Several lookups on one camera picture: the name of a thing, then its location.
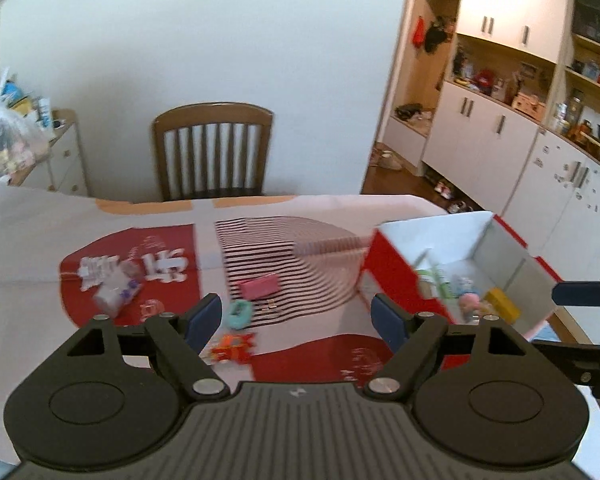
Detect white wooden side cabinet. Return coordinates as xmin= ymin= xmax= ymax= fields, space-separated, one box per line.
xmin=9 ymin=108 xmax=92 ymax=197

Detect pink pig figure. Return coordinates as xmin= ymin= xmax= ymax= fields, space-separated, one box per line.
xmin=457 ymin=292 xmax=484 ymax=319

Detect black hanging bag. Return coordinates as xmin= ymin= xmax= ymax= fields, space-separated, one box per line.
xmin=424 ymin=17 xmax=456 ymax=55

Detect pink packet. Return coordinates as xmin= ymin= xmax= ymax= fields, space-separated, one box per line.
xmin=237 ymin=275 xmax=281 ymax=302

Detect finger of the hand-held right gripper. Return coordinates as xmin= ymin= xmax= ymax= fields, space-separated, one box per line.
xmin=530 ymin=340 xmax=600 ymax=404
xmin=551 ymin=270 xmax=600 ymax=309

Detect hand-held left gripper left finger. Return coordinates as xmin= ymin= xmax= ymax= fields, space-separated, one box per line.
xmin=66 ymin=294 xmax=230 ymax=402

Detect red white printed tablecloth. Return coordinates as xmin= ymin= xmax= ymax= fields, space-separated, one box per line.
xmin=0 ymin=182 xmax=573 ymax=463

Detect white wall cabinet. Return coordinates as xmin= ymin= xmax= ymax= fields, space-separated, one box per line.
xmin=360 ymin=0 xmax=600 ymax=273

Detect orange toy keychain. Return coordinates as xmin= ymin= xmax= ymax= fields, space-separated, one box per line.
xmin=209 ymin=332 xmax=257 ymax=364

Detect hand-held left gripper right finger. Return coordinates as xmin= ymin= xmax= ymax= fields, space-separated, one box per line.
xmin=364 ymin=294 xmax=532 ymax=402

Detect green white tube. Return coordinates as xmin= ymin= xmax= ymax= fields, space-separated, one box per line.
xmin=432 ymin=266 xmax=454 ymax=302

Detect teal round toy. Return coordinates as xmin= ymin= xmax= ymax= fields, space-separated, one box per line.
xmin=227 ymin=300 xmax=255 ymax=330

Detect yellow block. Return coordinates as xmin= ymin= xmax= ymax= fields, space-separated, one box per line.
xmin=484 ymin=288 xmax=522 ymax=324

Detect pale bag on floor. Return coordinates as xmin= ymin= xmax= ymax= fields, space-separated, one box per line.
xmin=370 ymin=144 xmax=404 ymax=171

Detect clear plastic bag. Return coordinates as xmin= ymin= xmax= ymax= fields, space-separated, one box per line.
xmin=0 ymin=66 xmax=52 ymax=184

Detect wooden chair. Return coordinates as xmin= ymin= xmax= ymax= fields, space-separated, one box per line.
xmin=152 ymin=102 xmax=275 ymax=204

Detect capsule toy with grey base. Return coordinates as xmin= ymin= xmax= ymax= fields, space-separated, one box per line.
xmin=92 ymin=259 xmax=147 ymax=318

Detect red cardboard box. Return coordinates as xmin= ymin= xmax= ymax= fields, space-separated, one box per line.
xmin=357 ymin=211 xmax=564 ymax=372

